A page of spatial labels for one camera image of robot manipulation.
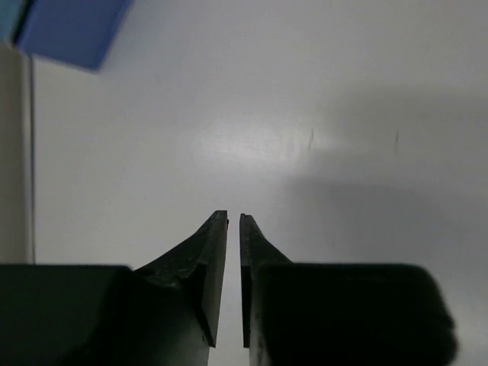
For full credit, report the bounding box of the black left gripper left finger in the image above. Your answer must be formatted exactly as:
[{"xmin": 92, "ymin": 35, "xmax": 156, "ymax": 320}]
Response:
[{"xmin": 134, "ymin": 210, "xmax": 229, "ymax": 365}]

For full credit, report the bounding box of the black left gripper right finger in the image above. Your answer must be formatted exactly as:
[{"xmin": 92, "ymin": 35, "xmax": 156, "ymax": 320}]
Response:
[{"xmin": 239, "ymin": 213, "xmax": 297, "ymax": 365}]

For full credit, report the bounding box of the purple drawer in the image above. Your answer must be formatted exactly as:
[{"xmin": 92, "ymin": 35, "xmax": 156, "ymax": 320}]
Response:
[{"xmin": 14, "ymin": 0, "xmax": 131, "ymax": 71}]

